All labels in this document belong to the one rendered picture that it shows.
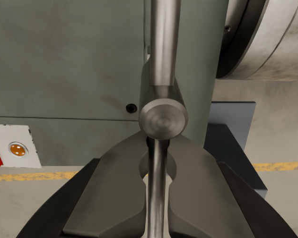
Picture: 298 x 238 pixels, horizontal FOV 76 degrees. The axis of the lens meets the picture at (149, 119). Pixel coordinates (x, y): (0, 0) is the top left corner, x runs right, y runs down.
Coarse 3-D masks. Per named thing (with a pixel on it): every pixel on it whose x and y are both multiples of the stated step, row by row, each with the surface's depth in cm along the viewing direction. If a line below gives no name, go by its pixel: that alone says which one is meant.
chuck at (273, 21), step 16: (256, 0) 22; (272, 0) 20; (288, 0) 20; (256, 16) 22; (272, 16) 21; (288, 16) 21; (240, 32) 26; (256, 32) 22; (272, 32) 22; (240, 48) 26; (256, 48) 24; (272, 48) 24; (224, 64) 32; (240, 64) 27; (256, 64) 27
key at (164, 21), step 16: (160, 0) 7; (176, 0) 7; (160, 16) 7; (176, 16) 7; (160, 32) 8; (176, 32) 8; (160, 48) 8; (176, 48) 8; (160, 64) 8; (160, 80) 9; (160, 144) 11; (160, 160) 12; (160, 176) 12; (160, 192) 13; (160, 208) 13; (160, 224) 13
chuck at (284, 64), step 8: (296, 16) 21; (296, 24) 21; (288, 32) 22; (296, 32) 22; (280, 40) 23; (288, 40) 23; (296, 40) 23; (280, 48) 24; (288, 48) 24; (296, 48) 24; (272, 56) 25; (280, 56) 25; (288, 56) 25; (296, 56) 25; (264, 64) 27; (272, 64) 27; (280, 64) 26; (288, 64) 26; (296, 64) 26; (256, 72) 29; (264, 72) 29; (272, 72) 29; (280, 72) 29; (288, 72) 28; (296, 72) 28; (264, 80) 34; (272, 80) 33; (280, 80) 33; (288, 80) 33
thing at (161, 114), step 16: (144, 80) 10; (144, 96) 9; (160, 96) 8; (176, 96) 8; (144, 112) 8; (160, 112) 8; (176, 112) 8; (144, 128) 8; (160, 128) 8; (176, 128) 8
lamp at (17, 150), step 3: (15, 144) 27; (12, 147) 27; (15, 147) 27; (18, 147) 27; (21, 147) 27; (12, 150) 28; (15, 150) 28; (18, 150) 28; (21, 150) 28; (24, 150) 28; (15, 153) 28; (18, 153) 28; (21, 153) 28; (24, 153) 28
